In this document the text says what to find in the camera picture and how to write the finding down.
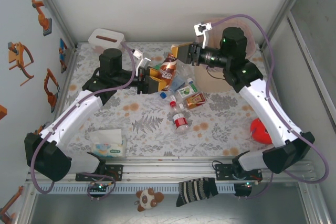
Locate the aluminium rail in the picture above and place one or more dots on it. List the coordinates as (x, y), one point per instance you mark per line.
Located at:
(168, 171)

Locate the crushed clear bottle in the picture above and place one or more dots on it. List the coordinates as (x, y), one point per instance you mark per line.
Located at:
(186, 72)

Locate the pale blue square bottle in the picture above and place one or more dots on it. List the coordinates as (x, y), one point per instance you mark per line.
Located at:
(177, 83)

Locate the clear bottle red label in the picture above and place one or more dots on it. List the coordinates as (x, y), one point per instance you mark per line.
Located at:
(180, 123)

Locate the white pink tissue box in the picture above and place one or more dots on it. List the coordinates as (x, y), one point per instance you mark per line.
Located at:
(105, 37)

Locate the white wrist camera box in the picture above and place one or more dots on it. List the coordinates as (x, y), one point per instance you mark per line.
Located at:
(141, 58)
(202, 27)

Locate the red plush fish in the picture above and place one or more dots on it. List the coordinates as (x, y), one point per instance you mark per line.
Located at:
(260, 132)

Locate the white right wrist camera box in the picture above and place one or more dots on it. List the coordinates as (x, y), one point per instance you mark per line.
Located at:
(202, 27)

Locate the small circuit board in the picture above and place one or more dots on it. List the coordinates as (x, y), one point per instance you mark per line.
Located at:
(99, 187)
(246, 184)

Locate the orange claw wall sticker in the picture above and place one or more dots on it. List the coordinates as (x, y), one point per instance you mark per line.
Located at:
(13, 56)

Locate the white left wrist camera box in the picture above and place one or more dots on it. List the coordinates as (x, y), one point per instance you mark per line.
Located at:
(141, 58)

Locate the black white striped sock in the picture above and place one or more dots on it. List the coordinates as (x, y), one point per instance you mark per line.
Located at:
(197, 191)

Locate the soft tissue pack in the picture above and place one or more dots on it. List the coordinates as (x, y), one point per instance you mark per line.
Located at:
(107, 142)

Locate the blue orange wall sticker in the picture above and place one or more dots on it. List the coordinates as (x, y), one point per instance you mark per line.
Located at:
(63, 51)

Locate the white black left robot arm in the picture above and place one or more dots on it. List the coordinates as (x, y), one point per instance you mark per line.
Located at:
(78, 121)

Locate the bottle with lime label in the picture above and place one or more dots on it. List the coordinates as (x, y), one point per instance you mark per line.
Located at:
(186, 90)

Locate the brown white plush toy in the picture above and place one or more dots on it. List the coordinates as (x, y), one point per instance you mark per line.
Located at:
(149, 199)

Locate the red yellow tea bottle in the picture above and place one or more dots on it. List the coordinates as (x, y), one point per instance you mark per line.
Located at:
(194, 100)

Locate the brown coffee bottle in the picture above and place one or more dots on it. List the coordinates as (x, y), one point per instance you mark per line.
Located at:
(168, 70)

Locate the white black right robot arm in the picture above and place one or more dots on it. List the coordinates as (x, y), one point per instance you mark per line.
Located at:
(262, 113)

